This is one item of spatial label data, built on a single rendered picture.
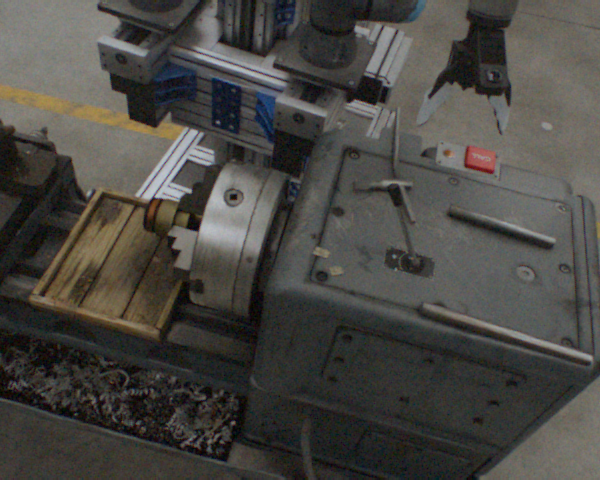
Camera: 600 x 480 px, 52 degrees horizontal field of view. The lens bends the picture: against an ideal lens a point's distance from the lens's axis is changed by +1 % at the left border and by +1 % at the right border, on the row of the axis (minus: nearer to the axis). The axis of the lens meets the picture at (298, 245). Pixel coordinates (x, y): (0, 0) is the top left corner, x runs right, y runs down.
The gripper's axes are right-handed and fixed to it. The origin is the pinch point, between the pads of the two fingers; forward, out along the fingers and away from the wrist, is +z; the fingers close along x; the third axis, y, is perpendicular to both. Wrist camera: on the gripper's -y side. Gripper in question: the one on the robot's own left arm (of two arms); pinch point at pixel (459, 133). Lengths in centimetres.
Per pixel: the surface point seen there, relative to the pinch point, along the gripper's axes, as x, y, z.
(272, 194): 32.0, 0.1, 16.7
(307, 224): 25.0, -7.5, 17.7
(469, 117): -67, 218, 90
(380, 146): 10.9, 15.1, 11.7
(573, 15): -152, 338, 61
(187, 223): 49, 4, 29
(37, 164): 88, 24, 30
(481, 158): -10.0, 14.1, 11.6
